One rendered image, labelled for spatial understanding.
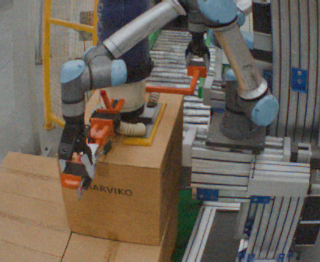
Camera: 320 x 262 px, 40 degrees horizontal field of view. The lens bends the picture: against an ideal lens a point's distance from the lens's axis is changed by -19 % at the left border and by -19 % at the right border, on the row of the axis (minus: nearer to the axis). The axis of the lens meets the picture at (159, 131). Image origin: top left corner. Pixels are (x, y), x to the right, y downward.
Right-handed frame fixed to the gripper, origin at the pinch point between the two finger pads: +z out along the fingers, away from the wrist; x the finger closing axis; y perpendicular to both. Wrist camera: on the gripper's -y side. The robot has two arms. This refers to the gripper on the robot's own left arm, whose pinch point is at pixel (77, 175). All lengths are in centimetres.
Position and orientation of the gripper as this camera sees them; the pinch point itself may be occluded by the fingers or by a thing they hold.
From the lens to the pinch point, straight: 154.7
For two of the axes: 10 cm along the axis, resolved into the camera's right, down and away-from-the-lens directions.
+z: 0.0, 8.8, 4.7
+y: 1.8, -4.7, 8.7
